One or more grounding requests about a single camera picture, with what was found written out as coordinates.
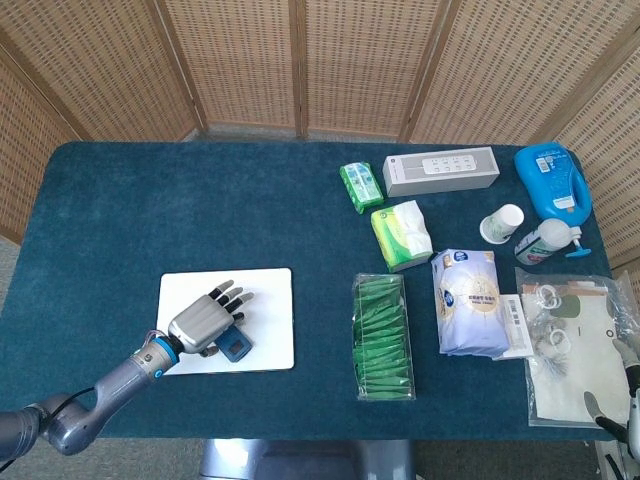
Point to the grey power strip box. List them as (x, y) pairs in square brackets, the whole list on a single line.
[(440, 172)]

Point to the white drawing board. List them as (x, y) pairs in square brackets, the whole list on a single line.
[(270, 325)]

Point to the blue detergent bottle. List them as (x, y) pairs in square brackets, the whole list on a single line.
[(552, 180)]

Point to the bamboo folding screen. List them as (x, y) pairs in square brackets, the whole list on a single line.
[(350, 60)]

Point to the lilac white tissue pack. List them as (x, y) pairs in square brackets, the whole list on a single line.
[(470, 305)]

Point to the teal blue tablecloth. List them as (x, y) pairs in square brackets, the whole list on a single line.
[(200, 210)]

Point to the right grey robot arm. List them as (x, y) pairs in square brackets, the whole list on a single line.
[(634, 462)]

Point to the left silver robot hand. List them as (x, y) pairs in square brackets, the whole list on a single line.
[(200, 322)]

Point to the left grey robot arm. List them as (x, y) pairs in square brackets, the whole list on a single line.
[(110, 395)]

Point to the blue whiteboard eraser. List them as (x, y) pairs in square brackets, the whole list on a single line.
[(237, 347)]

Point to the white paper cup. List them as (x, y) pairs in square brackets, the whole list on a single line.
[(500, 225)]

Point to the clear plastic zip bag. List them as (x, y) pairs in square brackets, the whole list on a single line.
[(575, 360)]

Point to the green yellow tissue pack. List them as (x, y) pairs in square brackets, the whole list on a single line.
[(395, 237)]

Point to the white pump bottle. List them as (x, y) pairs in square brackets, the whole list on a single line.
[(540, 242)]

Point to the clear box green sachets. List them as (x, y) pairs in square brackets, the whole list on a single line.
[(384, 340)]

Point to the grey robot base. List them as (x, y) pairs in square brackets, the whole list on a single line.
[(310, 460)]

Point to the white barcode label card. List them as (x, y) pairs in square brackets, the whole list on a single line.
[(517, 325)]

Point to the green wet wipes pack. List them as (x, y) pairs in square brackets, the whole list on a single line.
[(361, 186)]

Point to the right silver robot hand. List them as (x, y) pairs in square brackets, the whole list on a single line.
[(635, 400)]

